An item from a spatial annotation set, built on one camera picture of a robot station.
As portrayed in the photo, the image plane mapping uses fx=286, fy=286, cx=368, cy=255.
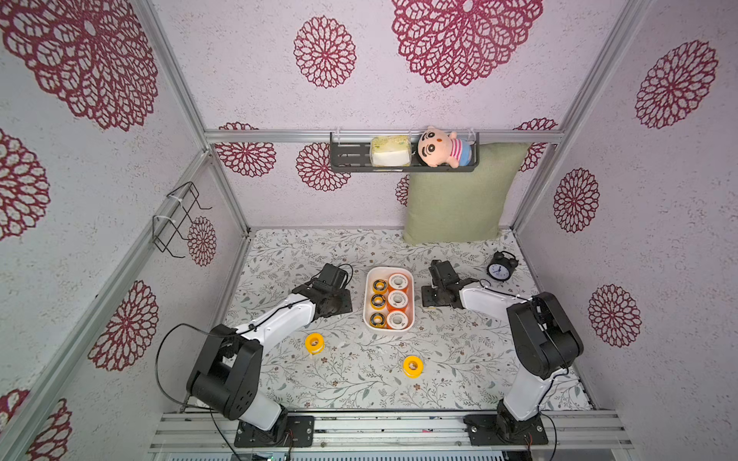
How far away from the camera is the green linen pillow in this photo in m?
0.96

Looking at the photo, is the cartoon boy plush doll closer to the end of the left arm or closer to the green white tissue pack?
the green white tissue pack

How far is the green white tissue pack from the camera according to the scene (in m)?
0.91

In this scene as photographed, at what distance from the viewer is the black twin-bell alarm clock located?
102cm

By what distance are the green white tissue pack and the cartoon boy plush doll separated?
0.05 meters
